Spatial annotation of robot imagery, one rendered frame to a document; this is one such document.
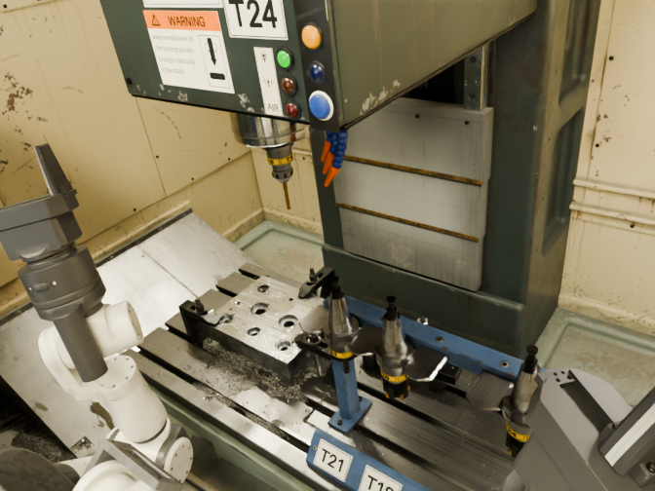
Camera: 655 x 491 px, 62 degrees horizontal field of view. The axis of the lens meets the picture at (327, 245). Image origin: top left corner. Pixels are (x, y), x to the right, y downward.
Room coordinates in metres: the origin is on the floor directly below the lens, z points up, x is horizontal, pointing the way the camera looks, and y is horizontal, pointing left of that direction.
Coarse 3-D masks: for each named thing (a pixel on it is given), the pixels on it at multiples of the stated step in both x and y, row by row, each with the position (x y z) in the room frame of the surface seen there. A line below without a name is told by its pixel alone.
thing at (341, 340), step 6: (354, 318) 0.75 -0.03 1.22; (324, 324) 0.74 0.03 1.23; (354, 324) 0.73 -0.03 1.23; (324, 330) 0.73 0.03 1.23; (354, 330) 0.72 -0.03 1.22; (330, 336) 0.72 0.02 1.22; (336, 336) 0.72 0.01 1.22; (342, 336) 0.71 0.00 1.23; (348, 336) 0.71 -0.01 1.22; (354, 336) 0.71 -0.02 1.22; (330, 342) 0.72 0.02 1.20; (336, 342) 0.72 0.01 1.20; (342, 342) 0.71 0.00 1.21
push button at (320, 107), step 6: (312, 96) 0.65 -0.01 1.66; (318, 96) 0.64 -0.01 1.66; (324, 96) 0.64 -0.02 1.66; (312, 102) 0.65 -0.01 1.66; (318, 102) 0.64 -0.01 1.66; (324, 102) 0.63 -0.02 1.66; (312, 108) 0.65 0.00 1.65; (318, 108) 0.64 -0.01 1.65; (324, 108) 0.63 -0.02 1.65; (318, 114) 0.64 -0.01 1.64; (324, 114) 0.63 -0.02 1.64
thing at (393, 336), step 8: (384, 320) 0.66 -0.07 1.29; (392, 320) 0.66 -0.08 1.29; (400, 320) 0.66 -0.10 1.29; (384, 328) 0.66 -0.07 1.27; (392, 328) 0.65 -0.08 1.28; (400, 328) 0.65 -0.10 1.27; (384, 336) 0.66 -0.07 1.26; (392, 336) 0.65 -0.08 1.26; (400, 336) 0.65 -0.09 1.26; (384, 344) 0.65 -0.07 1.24; (392, 344) 0.65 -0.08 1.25; (400, 344) 0.65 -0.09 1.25; (384, 352) 0.65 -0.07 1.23; (392, 352) 0.64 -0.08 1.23; (400, 352) 0.64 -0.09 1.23
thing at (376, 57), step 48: (288, 0) 0.67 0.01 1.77; (336, 0) 0.64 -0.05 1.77; (384, 0) 0.71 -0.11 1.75; (432, 0) 0.79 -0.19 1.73; (480, 0) 0.91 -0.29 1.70; (528, 0) 1.08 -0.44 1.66; (144, 48) 0.87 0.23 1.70; (240, 48) 0.73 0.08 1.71; (288, 48) 0.68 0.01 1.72; (336, 48) 0.64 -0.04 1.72; (384, 48) 0.70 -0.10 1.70; (432, 48) 0.79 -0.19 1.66; (480, 48) 0.93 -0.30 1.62; (144, 96) 0.90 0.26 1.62; (192, 96) 0.81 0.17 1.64; (240, 96) 0.74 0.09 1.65; (288, 96) 0.68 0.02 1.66; (336, 96) 0.63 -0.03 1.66; (384, 96) 0.70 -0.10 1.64
